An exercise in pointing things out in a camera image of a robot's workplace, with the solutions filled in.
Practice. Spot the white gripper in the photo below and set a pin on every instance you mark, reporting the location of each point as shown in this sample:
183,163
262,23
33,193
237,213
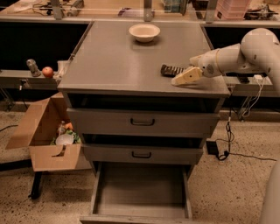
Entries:
207,65

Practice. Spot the dark rxbar chocolate bar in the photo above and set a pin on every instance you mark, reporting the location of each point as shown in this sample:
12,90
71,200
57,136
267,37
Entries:
171,71

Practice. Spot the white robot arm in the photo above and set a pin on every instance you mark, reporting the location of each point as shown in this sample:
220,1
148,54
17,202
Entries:
259,51

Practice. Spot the grey top drawer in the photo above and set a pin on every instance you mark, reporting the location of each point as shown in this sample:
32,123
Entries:
142,123

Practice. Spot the grey drawer cabinet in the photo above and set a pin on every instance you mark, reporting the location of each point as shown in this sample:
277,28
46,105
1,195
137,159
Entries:
113,71

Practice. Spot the grey middle drawer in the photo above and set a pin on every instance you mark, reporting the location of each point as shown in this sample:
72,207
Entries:
142,154

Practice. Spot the grey open bottom drawer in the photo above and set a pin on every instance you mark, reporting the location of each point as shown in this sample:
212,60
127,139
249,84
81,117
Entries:
127,193

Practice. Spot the black remote on shelf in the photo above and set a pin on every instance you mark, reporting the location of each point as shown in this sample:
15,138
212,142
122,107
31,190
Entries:
242,78

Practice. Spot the white ceramic bowl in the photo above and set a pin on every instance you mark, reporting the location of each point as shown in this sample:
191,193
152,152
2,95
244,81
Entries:
144,33

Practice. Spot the pink plastic crate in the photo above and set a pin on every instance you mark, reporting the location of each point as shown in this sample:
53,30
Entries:
231,9

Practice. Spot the black power adapter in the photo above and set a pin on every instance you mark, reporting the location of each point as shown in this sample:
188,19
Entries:
212,148

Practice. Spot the clear plastic cup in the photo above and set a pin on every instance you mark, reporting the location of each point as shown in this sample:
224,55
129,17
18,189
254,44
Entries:
62,67

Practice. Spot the red apple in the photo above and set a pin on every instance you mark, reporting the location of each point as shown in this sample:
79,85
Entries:
48,72

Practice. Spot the white bowl in box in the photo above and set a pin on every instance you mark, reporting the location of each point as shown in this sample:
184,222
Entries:
64,139

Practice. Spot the grey metal can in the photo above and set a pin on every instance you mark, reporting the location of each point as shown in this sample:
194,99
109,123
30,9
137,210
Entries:
31,63

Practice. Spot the brown cardboard box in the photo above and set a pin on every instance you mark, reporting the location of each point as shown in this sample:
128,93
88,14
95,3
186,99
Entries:
38,128

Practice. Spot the white charger with cable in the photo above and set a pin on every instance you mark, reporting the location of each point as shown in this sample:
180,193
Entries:
252,100

